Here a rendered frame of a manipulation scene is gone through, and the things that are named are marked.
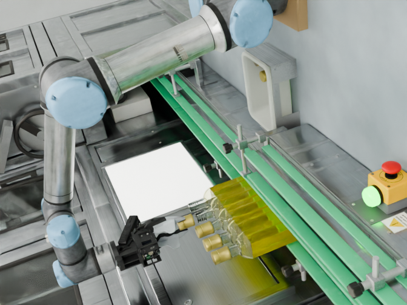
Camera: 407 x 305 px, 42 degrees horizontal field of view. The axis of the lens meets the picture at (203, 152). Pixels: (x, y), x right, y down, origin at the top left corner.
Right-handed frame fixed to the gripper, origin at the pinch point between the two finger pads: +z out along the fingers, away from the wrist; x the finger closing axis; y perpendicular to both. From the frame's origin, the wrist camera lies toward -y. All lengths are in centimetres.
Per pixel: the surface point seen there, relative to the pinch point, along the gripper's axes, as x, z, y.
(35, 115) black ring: 2, -31, -89
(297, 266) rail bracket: -4.1, 21.7, 25.9
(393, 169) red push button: 27, 39, 38
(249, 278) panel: -12.1, 11.7, 16.7
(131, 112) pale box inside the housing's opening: -16, 8, -101
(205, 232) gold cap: 0.8, 4.4, 7.3
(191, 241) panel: -12.9, 3.0, -5.5
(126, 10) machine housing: 16, 24, -143
